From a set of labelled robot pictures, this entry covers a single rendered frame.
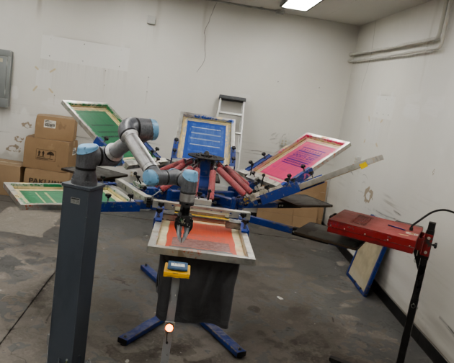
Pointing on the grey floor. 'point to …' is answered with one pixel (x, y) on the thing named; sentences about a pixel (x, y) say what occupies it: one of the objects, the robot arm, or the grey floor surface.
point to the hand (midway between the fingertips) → (181, 239)
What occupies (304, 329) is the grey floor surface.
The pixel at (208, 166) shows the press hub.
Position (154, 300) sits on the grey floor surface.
